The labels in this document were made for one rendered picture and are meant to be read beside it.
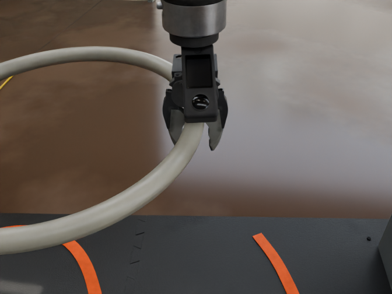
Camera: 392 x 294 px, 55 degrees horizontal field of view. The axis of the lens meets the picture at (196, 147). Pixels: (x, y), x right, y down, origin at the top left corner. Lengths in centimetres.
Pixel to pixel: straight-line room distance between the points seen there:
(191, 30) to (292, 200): 148
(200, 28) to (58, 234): 31
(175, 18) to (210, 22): 5
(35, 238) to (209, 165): 165
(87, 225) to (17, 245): 8
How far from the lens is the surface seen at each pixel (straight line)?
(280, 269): 160
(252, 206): 184
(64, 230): 46
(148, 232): 170
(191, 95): 52
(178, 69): 59
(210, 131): 62
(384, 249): 174
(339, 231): 180
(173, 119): 61
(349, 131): 251
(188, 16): 51
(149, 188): 48
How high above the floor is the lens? 128
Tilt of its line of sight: 36 degrees down
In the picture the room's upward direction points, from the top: straight up
